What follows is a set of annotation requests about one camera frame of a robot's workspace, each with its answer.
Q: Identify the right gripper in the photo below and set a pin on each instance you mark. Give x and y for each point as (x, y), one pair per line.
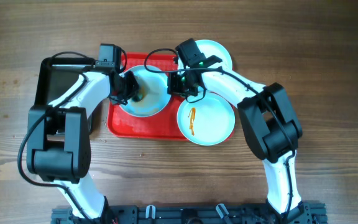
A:
(174, 89)

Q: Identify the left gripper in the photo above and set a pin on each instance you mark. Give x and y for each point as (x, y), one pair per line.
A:
(132, 88)

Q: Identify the green scrubbing sponge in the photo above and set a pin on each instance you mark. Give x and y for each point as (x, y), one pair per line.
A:
(138, 97)

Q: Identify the white plate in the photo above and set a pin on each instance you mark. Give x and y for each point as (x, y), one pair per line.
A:
(153, 93)
(210, 48)
(206, 122)

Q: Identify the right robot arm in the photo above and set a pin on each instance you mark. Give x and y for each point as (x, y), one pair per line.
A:
(271, 127)

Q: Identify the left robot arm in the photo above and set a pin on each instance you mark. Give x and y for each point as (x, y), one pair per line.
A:
(56, 150)

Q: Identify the red plastic tray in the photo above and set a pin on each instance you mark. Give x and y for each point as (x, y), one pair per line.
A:
(123, 125)

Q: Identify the black metal tray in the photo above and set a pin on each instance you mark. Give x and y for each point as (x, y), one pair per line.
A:
(54, 83)

